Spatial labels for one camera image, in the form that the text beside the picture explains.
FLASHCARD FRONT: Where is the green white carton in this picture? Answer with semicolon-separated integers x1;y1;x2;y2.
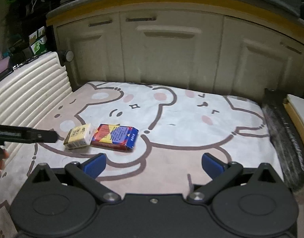
29;26;49;55

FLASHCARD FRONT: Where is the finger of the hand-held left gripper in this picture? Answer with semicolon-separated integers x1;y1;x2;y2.
0;124;59;145

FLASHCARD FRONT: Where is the cream cabinet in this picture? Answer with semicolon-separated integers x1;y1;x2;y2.
45;0;304;102

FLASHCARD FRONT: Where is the white ribbed panel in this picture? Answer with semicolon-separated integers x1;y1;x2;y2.
0;52;72;159

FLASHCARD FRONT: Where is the dark shelf unit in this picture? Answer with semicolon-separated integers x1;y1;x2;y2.
6;0;56;62

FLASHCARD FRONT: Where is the small yellow box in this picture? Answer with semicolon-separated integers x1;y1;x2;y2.
63;123;95;150

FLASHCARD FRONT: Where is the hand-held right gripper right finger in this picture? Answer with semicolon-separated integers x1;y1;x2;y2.
187;153;284;203

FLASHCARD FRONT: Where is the white box with wooden side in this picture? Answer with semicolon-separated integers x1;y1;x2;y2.
283;94;304;154

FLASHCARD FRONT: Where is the printed cartoon blanket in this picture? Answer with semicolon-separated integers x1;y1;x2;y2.
0;81;284;231

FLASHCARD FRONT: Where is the grey round knob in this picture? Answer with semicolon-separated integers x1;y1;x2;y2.
60;50;74;63

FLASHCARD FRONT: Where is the blue red box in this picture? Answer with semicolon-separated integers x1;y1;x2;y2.
90;123;139;152

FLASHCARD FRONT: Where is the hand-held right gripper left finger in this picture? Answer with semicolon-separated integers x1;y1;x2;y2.
25;153;121;203

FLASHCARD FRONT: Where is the dark furry strip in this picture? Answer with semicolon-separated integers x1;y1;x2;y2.
262;89;304;191

